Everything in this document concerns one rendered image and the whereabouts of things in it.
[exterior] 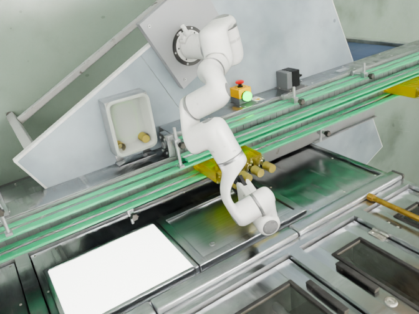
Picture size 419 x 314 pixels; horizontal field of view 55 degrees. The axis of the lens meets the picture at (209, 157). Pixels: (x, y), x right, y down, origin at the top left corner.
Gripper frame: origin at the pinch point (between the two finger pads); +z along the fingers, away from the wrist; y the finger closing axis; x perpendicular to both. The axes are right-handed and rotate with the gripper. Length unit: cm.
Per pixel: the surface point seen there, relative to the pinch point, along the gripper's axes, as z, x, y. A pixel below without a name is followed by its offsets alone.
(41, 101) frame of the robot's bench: 83, 67, 25
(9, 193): 74, 94, -14
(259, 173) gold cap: 3.2, -10.5, 0.0
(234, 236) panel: -12.0, 7.3, -12.6
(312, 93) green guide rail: 40, -55, 12
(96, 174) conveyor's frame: 26, 48, 7
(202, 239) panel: -8.4, 18.1, -12.4
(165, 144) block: 26.1, 19.4, 11.4
